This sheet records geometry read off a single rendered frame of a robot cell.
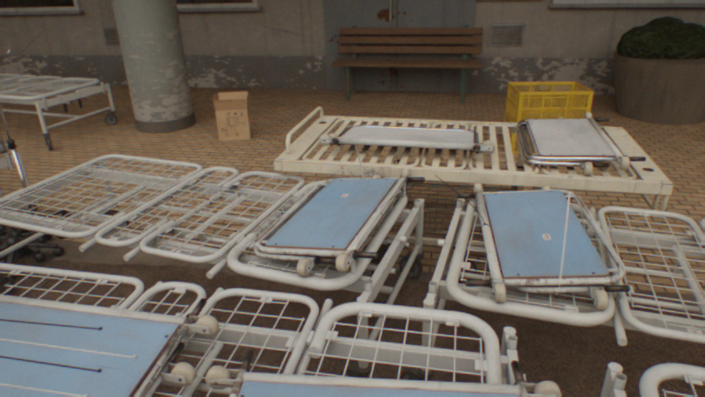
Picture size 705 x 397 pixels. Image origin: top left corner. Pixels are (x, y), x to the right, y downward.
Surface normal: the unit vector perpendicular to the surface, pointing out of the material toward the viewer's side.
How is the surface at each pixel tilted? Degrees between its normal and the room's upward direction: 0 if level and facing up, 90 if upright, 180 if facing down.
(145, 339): 5
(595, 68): 90
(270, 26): 90
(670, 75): 101
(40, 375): 5
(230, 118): 90
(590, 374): 0
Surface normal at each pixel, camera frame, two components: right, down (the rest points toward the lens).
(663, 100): -0.50, 0.53
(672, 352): -0.03, -0.91
